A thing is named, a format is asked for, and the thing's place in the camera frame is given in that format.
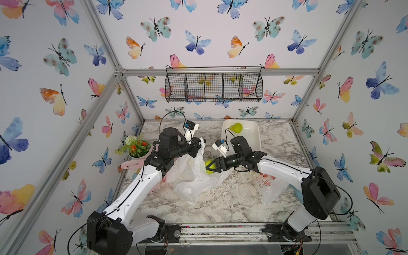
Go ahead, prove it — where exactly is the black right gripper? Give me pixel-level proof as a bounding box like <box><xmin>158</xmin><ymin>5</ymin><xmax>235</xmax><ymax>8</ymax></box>
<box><xmin>204</xmin><ymin>155</ymin><xmax>244</xmax><ymax>174</ymax></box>

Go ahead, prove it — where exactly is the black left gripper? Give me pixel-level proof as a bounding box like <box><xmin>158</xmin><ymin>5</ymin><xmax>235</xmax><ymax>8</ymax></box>
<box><xmin>169</xmin><ymin>136</ymin><xmax>205</xmax><ymax>160</ymax></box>

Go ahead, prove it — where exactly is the green pear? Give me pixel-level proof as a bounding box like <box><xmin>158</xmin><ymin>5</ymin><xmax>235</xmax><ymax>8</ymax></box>
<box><xmin>228</xmin><ymin>123</ymin><xmax>243</xmax><ymax>133</ymax></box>
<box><xmin>205</xmin><ymin>159</ymin><xmax>216</xmax><ymax>174</ymax></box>

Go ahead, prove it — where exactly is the lemon print plastic bag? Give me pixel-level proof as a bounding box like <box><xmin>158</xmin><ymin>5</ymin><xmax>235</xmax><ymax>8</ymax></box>
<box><xmin>164</xmin><ymin>138</ymin><xmax>232</xmax><ymax>205</ymax></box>

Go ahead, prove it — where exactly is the clear white plastic bag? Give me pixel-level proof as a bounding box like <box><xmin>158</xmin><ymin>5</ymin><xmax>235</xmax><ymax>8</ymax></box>
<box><xmin>252</xmin><ymin>173</ymin><xmax>289</xmax><ymax>206</ymax></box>

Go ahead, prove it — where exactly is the pink plastic bag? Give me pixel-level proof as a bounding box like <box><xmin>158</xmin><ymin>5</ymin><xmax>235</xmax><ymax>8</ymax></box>
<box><xmin>121</xmin><ymin>158</ymin><xmax>145</xmax><ymax>170</ymax></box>

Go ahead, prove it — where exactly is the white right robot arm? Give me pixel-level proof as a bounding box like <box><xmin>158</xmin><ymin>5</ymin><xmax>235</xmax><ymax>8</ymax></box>
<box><xmin>206</xmin><ymin>136</ymin><xmax>341</xmax><ymax>241</ymax></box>

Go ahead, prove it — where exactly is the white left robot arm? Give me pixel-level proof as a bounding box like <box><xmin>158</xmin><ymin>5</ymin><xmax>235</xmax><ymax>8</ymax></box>
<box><xmin>87</xmin><ymin>127</ymin><xmax>206</xmax><ymax>255</ymax></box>

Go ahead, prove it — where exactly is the white rectangular tray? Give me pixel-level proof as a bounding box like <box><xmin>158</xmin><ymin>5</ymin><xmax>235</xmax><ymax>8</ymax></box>
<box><xmin>221</xmin><ymin>119</ymin><xmax>262</xmax><ymax>155</ymax></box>

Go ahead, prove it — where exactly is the green pear top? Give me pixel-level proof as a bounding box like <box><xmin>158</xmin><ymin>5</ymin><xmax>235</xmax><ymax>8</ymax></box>
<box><xmin>228</xmin><ymin>123</ymin><xmax>243</xmax><ymax>133</ymax></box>

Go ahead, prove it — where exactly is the potted flower plant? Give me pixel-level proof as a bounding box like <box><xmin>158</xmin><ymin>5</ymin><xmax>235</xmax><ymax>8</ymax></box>
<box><xmin>115</xmin><ymin>136</ymin><xmax>152</xmax><ymax>158</ymax></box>

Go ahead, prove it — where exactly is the light blue dustpan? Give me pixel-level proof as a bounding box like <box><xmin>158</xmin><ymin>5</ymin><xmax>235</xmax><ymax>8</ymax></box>
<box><xmin>293</xmin><ymin>188</ymin><xmax>304</xmax><ymax>204</ymax></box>

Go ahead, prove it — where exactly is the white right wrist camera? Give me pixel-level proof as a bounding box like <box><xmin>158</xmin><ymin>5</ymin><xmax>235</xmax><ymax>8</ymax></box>
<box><xmin>212</xmin><ymin>139</ymin><xmax>228</xmax><ymax>157</ymax></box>

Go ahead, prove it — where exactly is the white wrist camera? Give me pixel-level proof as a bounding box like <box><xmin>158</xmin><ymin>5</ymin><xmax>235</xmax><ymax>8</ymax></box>
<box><xmin>212</xmin><ymin>139</ymin><xmax>228</xmax><ymax>157</ymax></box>
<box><xmin>183</xmin><ymin>120</ymin><xmax>199</xmax><ymax>144</ymax></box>

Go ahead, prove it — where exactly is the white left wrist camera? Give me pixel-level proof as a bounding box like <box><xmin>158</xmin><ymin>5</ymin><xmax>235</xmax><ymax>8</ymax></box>
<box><xmin>183</xmin><ymin>120</ymin><xmax>199</xmax><ymax>144</ymax></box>

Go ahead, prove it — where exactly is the black wire wall basket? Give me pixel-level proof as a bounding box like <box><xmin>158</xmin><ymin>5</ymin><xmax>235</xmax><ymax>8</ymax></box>
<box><xmin>162</xmin><ymin>67</ymin><xmax>263</xmax><ymax>103</ymax></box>

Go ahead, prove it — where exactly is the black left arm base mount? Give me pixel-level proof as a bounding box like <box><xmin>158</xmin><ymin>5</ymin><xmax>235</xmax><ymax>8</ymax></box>
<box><xmin>141</xmin><ymin>215</ymin><xmax>181</xmax><ymax>244</ymax></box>

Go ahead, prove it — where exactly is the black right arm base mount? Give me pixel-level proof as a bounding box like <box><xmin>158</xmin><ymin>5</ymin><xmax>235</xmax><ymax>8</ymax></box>
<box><xmin>260</xmin><ymin>211</ymin><xmax>316</xmax><ymax>242</ymax></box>

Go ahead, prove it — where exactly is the aluminium front rail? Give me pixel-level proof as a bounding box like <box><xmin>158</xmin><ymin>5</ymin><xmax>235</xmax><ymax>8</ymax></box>
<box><xmin>137</xmin><ymin>222</ymin><xmax>357</xmax><ymax>246</ymax></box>

